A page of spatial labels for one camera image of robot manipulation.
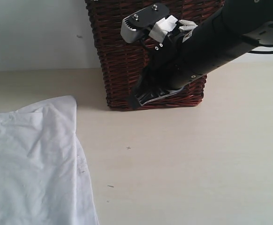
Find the white t-shirt red lettering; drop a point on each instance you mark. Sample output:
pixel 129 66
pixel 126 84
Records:
pixel 44 175

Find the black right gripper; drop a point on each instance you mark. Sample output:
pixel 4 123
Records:
pixel 239 27

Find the dark brown wicker basket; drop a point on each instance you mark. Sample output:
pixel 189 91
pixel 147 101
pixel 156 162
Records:
pixel 121 62

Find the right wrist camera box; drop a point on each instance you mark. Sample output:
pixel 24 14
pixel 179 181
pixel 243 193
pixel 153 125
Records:
pixel 155 22

